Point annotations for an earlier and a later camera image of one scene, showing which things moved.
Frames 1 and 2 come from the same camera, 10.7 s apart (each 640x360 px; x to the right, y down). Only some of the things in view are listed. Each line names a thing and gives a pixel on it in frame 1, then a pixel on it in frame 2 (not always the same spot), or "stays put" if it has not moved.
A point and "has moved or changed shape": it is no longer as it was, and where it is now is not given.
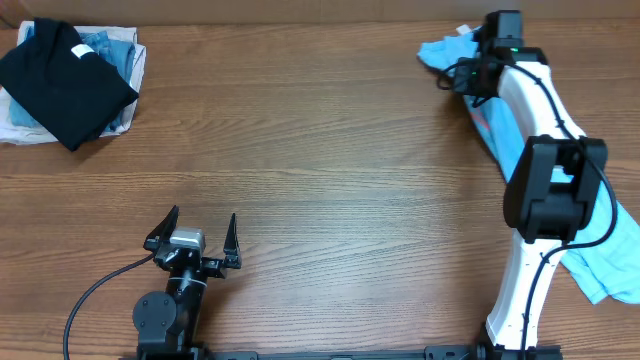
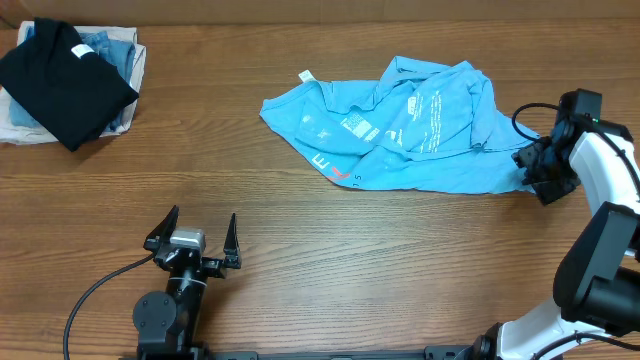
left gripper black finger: x=163 y=231 stays put
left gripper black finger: x=231 y=248 stays put
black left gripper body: x=214 y=267 stays put
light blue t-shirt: x=605 y=257 has moved or changed shape
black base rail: x=189 y=351 stays put
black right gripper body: x=466 y=82 -> x=549 y=168
